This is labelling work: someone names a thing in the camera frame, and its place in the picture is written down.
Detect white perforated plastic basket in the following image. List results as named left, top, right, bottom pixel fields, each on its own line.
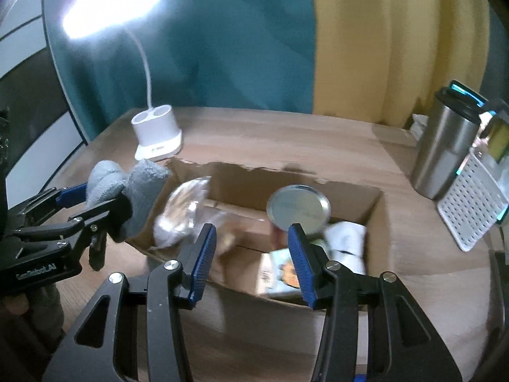
left=436, top=151, right=508, bottom=252

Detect metal tin can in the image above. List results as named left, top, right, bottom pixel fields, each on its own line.
left=267, top=185, right=331, bottom=249

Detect white socks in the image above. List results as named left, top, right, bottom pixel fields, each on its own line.
left=324, top=222, right=367, bottom=275

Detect white desk lamp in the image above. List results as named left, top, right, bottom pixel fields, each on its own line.
left=62, top=0, right=183, bottom=161

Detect yellow curtain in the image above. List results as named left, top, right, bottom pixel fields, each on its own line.
left=313, top=0, right=490, bottom=127

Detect clear bag of snacks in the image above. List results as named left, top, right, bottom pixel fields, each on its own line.
left=150, top=176, right=241, bottom=254

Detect stainless steel tumbler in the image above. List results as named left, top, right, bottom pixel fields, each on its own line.
left=410, top=87, right=481, bottom=200

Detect yellow green sponge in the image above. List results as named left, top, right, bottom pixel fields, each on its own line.
left=487, top=122, right=509, bottom=162

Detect brown cardboard box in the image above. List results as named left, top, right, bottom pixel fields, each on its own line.
left=128, top=159, right=391, bottom=304

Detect cartoon tissue pack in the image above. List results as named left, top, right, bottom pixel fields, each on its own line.
left=255, top=248, right=301, bottom=302

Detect blue tissue pack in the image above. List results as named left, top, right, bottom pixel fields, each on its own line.
left=353, top=374, right=367, bottom=382

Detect teal curtain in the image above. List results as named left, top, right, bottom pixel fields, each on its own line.
left=42, top=0, right=316, bottom=139

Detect gray fuzzy gloves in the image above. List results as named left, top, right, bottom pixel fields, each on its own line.
left=85, top=159, right=172, bottom=242

